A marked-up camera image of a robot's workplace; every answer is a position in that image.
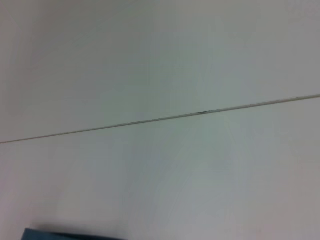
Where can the teal T-shirt with FREE print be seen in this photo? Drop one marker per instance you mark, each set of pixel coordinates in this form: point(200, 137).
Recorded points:
point(50, 235)

